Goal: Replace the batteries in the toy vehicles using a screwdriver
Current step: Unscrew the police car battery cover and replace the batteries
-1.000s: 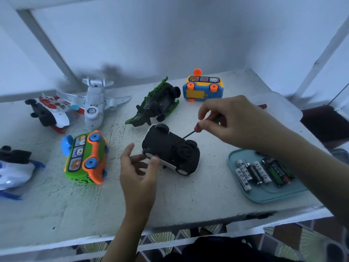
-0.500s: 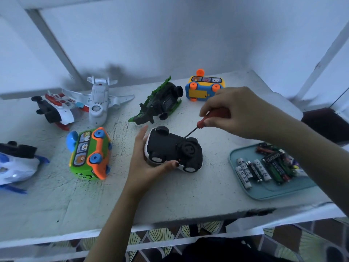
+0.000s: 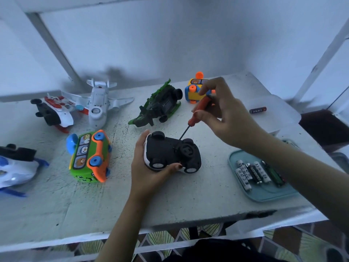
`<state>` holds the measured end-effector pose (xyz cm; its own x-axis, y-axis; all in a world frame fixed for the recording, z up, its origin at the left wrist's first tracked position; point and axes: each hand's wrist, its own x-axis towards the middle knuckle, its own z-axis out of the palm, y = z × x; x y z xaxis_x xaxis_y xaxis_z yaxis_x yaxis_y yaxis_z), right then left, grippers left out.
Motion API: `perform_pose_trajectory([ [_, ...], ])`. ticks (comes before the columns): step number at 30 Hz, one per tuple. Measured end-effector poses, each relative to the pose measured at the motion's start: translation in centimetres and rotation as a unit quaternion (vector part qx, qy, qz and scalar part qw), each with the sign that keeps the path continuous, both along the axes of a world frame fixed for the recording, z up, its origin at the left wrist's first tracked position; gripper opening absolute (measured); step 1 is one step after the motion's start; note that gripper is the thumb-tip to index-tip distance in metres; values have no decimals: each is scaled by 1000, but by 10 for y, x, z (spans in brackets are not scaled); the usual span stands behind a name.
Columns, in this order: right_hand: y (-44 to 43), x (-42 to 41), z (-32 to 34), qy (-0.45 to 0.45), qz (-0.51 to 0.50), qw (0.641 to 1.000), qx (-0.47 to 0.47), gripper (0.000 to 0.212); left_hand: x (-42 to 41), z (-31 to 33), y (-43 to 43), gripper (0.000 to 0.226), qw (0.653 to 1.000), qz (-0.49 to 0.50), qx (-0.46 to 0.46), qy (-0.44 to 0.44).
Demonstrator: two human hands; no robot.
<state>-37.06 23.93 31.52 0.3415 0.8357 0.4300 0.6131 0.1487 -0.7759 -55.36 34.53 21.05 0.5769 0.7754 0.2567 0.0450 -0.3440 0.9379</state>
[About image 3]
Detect black white toy car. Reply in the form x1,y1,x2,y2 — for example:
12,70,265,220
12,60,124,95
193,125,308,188
143,131,202,174

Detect dark brown storage box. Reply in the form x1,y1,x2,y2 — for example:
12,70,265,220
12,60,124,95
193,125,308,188
299,109,349,145

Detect person's right hand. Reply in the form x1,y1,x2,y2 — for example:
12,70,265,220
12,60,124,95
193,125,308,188
191,77,268,151

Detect person's left forearm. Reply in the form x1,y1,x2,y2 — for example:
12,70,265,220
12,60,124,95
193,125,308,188
95,191,159,262

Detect person's left hand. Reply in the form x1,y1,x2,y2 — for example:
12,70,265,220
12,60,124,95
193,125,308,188
130,130,183,202

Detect teal container lid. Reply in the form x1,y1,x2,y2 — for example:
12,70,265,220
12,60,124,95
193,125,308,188
228,139,306,203

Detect dark green toy helicopter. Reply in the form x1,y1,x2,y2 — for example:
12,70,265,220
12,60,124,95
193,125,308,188
128,79,183,128

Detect green orange toy car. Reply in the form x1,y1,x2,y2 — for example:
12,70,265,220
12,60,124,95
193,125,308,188
66,129,113,184

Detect red screwdriver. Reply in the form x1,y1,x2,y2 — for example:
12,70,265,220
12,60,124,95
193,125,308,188
179,87,217,141

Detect white toy airplane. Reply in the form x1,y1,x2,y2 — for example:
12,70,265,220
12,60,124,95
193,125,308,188
60,78,135,129

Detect red white toy vehicle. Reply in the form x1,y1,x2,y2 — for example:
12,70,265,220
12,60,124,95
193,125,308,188
31,94,85,134

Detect white blue toy vehicle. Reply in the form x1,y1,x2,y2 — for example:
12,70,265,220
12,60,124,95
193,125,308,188
0,143,50,198

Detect person's dark trousers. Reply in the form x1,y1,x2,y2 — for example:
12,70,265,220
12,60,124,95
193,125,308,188
177,238,290,262

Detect yellow orange toy car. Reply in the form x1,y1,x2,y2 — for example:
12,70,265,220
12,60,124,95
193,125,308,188
184,71,216,104

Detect person's right forearm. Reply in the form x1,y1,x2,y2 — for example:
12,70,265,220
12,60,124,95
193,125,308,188
245,128,349,222

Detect clear plastic container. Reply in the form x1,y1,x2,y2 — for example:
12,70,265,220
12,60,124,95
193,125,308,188
240,92,302,134

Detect grey storage box lid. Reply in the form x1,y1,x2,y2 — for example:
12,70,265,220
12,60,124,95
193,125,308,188
327,151,349,175

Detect pile of batteries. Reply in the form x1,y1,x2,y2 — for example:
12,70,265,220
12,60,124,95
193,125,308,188
235,159,287,193

